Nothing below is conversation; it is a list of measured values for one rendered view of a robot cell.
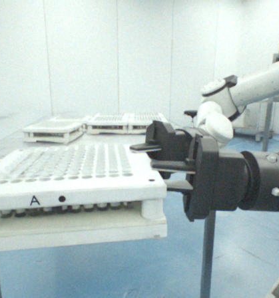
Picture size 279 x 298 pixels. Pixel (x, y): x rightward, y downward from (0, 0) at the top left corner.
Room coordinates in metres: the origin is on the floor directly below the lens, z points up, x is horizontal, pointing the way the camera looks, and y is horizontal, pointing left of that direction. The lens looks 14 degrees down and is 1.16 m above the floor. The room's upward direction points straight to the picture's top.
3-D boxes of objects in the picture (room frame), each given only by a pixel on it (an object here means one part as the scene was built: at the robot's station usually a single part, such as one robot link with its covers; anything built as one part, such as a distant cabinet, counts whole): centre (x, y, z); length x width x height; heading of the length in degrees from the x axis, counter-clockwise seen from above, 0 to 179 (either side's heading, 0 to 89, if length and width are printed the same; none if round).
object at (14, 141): (1.88, 0.23, 0.84); 1.50 x 1.10 x 0.04; 6
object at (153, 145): (0.50, -0.01, 1.05); 0.06 x 0.03 x 0.02; 136
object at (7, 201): (0.42, 0.10, 1.03); 0.25 x 0.24 x 0.02; 7
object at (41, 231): (0.42, 0.10, 0.98); 0.24 x 0.24 x 0.02; 7
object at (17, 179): (0.33, 0.15, 1.01); 0.01 x 0.01 x 0.07
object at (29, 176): (0.33, 0.13, 1.01); 0.01 x 0.01 x 0.07
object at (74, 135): (1.54, 0.46, 0.87); 0.24 x 0.24 x 0.02; 83
